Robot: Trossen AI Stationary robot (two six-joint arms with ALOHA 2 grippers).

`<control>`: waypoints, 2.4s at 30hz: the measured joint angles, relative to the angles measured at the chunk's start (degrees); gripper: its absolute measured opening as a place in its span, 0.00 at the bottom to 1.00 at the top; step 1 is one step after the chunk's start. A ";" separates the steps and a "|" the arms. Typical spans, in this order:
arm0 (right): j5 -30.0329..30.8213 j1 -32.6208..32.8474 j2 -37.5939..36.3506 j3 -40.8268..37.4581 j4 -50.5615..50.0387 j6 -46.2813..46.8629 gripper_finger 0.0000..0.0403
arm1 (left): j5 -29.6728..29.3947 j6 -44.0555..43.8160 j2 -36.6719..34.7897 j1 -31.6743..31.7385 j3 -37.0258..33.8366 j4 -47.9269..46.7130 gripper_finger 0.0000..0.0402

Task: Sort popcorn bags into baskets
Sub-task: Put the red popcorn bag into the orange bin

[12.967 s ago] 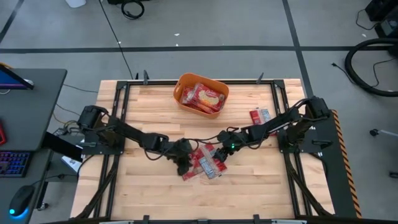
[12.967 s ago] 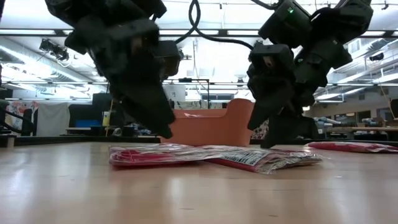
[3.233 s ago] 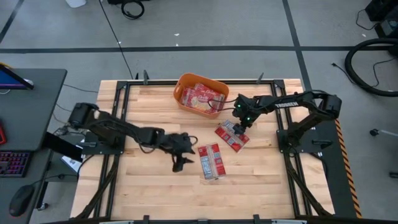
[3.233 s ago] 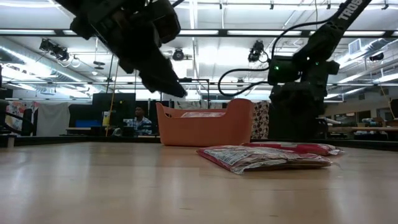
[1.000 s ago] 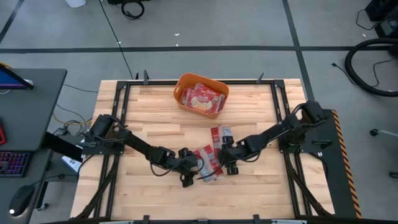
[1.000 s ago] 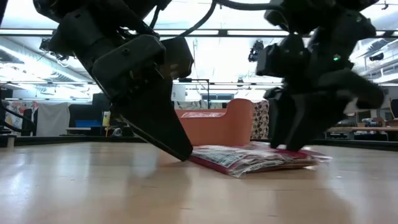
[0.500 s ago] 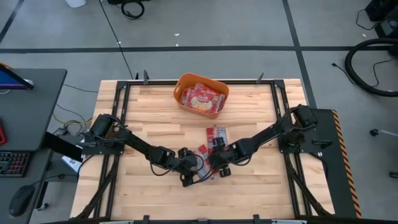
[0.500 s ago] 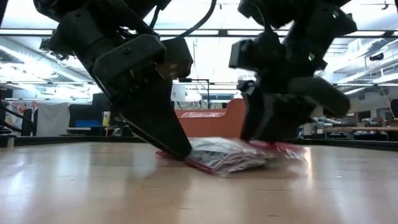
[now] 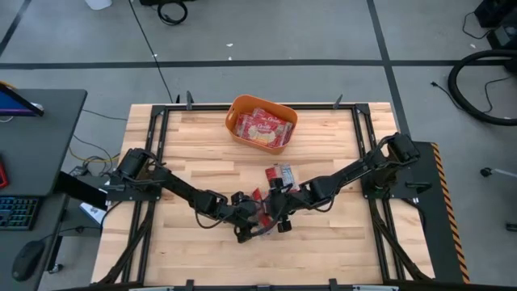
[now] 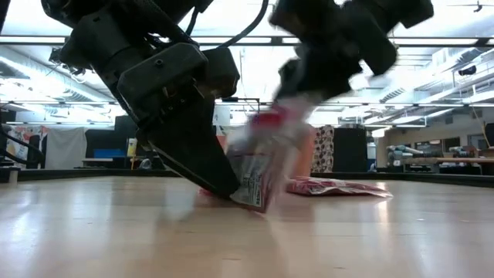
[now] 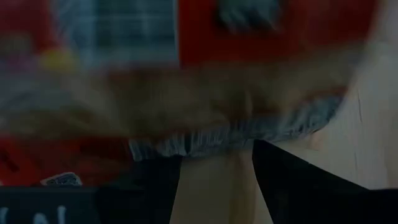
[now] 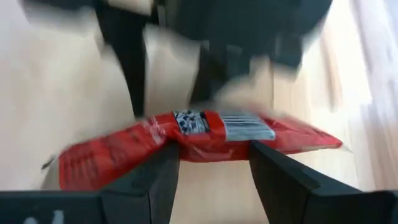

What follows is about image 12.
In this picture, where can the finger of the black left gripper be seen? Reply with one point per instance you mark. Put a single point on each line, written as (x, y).
(214, 74)
(127, 56)

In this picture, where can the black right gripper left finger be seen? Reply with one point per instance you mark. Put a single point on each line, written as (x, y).
(140, 193)

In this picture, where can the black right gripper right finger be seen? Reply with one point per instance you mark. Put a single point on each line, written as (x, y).
(304, 199)

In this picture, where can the red popcorn bag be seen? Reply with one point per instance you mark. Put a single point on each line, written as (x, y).
(205, 143)

